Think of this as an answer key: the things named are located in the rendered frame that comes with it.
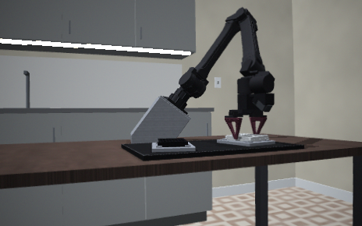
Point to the white well plate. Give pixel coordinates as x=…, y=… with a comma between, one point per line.
x=248, y=137

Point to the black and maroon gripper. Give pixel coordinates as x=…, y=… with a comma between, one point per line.
x=255, y=115

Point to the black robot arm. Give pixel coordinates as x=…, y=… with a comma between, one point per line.
x=193, y=83

